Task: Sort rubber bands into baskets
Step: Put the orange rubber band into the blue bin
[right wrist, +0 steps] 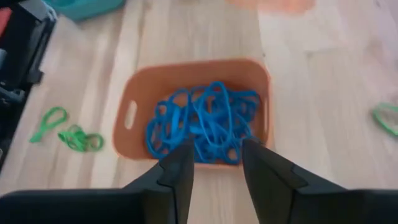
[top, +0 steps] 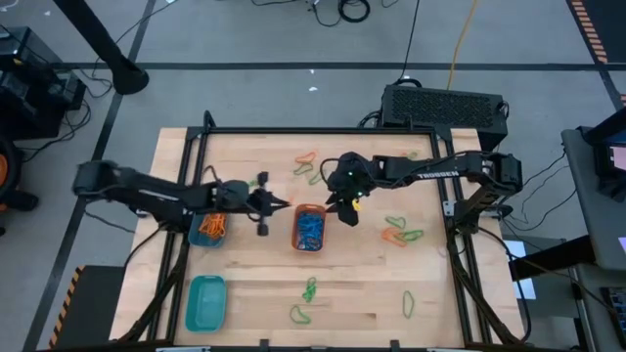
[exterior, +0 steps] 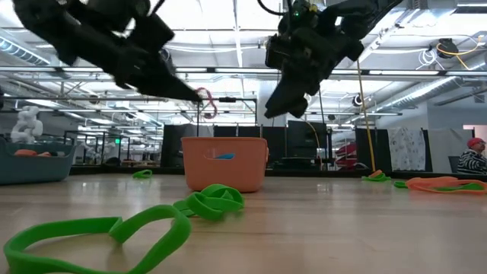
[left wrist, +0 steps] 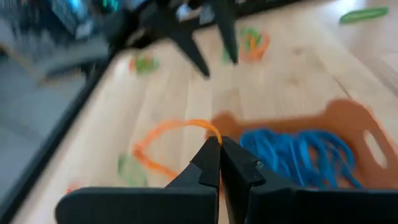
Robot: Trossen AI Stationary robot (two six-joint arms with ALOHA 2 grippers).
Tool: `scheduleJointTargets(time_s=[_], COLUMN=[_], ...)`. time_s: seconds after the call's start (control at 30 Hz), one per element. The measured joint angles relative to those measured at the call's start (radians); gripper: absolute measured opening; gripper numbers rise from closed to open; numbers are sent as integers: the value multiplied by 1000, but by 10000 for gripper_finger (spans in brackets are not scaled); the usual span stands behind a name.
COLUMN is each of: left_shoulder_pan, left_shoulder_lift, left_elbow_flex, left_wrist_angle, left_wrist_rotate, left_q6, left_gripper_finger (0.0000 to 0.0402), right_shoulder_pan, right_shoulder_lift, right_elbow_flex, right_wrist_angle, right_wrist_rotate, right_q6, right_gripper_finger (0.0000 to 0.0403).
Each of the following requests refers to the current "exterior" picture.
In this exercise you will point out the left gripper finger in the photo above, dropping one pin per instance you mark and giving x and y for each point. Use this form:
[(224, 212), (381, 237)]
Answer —
[(182, 93)]

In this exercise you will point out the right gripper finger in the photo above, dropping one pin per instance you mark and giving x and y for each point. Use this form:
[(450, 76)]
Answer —
[(301, 108), (283, 100)]

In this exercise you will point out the green rubber band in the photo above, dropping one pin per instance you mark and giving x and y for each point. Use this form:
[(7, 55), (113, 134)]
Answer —
[(399, 184), (142, 174), (57, 227), (205, 209)]

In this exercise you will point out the orange plastic basket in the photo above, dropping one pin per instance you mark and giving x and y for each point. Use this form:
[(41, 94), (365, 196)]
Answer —
[(228, 175)]

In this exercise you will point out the dark teal plastic basket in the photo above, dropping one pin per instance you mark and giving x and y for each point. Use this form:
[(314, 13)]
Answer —
[(34, 171)]

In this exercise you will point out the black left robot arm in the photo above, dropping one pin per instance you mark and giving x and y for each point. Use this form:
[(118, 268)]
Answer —
[(76, 38)]

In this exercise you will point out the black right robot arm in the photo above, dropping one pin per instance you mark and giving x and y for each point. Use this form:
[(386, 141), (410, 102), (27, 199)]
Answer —
[(361, 15)]

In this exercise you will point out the rubber bands top right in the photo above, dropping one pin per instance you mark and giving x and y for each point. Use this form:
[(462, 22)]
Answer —
[(376, 173), (376, 178)]

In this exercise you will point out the rubber bands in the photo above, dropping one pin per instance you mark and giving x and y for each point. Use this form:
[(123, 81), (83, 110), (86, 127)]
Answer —
[(376, 173), (460, 187), (376, 178)]

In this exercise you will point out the rubber bands right middle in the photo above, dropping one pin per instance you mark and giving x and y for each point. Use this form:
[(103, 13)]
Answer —
[(460, 187)]

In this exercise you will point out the black monitor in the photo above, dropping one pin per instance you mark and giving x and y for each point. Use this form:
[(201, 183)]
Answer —
[(304, 141)]

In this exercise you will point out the black partition panel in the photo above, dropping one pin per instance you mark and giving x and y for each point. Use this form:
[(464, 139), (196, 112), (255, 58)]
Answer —
[(171, 148), (380, 148), (275, 146)]

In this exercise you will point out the yellow label tag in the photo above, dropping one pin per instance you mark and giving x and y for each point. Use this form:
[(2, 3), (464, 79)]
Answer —
[(312, 7)]

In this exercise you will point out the red background object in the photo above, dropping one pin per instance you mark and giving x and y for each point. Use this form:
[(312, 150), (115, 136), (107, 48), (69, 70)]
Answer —
[(346, 152)]

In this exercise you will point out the patterned white cloth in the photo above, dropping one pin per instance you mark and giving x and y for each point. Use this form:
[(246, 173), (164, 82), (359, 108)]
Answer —
[(407, 148)]

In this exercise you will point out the white robot figure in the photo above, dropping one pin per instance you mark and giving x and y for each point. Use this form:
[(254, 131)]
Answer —
[(26, 122)]

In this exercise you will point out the plain white cloth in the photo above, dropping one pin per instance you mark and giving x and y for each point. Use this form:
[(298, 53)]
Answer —
[(445, 148)]

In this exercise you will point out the person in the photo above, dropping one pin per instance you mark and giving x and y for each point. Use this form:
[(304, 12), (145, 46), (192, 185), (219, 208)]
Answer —
[(472, 160)]

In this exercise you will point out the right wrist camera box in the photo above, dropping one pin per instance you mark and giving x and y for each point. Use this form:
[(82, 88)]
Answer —
[(275, 51)]

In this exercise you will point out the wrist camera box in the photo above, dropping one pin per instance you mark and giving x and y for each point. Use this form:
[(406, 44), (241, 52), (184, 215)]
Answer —
[(275, 51), (152, 32)]

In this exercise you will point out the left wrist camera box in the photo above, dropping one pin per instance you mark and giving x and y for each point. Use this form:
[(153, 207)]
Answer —
[(152, 32)]

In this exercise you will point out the thin black rig frame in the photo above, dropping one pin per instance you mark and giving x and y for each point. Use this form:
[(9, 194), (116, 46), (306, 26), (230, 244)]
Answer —
[(227, 99)]

